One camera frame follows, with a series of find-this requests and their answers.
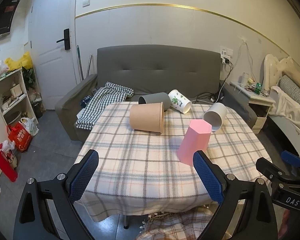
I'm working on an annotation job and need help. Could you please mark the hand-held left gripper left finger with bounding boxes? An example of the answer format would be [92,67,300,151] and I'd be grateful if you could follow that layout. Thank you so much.
[13,149,99,240]

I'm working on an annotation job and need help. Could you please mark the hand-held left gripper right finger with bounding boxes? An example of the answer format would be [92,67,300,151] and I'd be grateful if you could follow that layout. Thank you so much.
[193,150,285,240]

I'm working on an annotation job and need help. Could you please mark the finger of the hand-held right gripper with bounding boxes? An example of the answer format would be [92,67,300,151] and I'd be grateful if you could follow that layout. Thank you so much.
[256,157,298,185]
[281,150,300,178]

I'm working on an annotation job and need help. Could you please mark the pink cup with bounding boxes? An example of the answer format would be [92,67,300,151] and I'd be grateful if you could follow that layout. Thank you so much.
[177,119,212,166]

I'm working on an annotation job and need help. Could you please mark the plain white cup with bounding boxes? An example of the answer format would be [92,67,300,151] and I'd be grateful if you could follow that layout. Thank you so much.
[203,102,227,132]

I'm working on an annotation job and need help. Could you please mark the white cup with green print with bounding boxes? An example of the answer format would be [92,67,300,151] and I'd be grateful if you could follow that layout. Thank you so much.
[168,89,192,114]

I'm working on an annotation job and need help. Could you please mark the brown paper cup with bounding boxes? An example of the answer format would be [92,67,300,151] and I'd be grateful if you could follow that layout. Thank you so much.
[129,102,165,135]

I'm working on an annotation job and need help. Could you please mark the grey cup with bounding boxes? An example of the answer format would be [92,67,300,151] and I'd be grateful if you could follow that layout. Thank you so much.
[138,92,170,112]

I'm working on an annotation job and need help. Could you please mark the person's right hand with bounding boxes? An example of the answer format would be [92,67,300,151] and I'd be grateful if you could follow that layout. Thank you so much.
[278,209,292,239]

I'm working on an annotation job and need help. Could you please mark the bed with white headboard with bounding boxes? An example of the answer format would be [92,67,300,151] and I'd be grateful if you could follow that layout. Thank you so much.
[269,86,300,140]

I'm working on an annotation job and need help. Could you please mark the plaid tablecloth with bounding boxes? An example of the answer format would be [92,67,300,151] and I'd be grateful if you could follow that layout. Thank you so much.
[74,102,273,240]

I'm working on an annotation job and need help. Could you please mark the cream nightstand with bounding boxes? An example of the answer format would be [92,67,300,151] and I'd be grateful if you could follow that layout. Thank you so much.
[230,81,275,134]

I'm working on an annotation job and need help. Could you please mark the grey striped pillow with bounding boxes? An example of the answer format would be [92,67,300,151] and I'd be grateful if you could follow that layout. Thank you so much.
[280,75,300,105]

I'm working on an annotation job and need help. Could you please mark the white plastic bag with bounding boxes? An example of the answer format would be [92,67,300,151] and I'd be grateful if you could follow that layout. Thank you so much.
[20,117,39,137]

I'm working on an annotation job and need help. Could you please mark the green checked blanket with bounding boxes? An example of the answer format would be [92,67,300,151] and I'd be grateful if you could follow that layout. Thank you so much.
[76,82,134,130]

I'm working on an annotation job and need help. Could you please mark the red paper bag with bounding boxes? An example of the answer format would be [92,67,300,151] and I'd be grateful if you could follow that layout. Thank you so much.
[7,122,32,152]

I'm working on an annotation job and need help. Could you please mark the white bag with red print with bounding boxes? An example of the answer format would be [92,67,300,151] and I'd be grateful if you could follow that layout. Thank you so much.
[0,140,18,168]

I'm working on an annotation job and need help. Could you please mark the red fire extinguisher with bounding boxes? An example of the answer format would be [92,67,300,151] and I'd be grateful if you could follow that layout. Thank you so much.
[0,148,18,182]

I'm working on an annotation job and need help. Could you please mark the black waste bin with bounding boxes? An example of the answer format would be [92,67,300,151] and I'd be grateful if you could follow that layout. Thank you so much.
[32,102,43,119]

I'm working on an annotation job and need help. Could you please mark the cream bed headboard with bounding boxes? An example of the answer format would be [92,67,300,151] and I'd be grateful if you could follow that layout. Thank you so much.
[262,54,300,98]

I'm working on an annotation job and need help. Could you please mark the cream storage shelf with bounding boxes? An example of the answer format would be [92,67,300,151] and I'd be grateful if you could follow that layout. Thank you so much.
[0,66,39,130]

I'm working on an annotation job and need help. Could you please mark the white door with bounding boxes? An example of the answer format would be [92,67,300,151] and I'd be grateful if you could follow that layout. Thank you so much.
[27,0,78,110]

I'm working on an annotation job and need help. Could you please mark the green leafy plant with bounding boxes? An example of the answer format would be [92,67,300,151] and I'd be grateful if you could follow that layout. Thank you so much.
[22,66,37,95]

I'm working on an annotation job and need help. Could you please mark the grey sofa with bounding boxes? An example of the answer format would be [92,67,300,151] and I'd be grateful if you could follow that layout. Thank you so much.
[55,45,258,143]

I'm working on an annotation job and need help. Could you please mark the yellow plastic bag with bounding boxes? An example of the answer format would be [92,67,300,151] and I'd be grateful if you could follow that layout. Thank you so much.
[5,52,33,71]

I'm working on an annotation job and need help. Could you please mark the white bed frame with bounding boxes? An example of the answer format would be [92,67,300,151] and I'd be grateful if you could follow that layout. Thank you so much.
[267,115,300,158]

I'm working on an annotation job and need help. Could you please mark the black power cable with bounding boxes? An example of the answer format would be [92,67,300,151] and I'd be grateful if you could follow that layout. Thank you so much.
[192,61,234,103]

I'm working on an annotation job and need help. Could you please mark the white hanging cable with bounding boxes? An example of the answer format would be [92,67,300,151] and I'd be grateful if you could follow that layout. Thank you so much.
[237,37,256,80]

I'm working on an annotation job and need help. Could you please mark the green mop handle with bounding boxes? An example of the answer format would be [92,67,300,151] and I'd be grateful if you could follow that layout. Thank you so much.
[76,45,84,80]

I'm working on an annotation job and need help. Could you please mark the white wall outlet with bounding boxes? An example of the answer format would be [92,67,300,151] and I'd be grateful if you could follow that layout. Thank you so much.
[220,46,234,58]

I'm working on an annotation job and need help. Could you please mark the black door lock handle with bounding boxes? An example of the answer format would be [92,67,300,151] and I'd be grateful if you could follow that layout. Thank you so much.
[56,29,71,50]

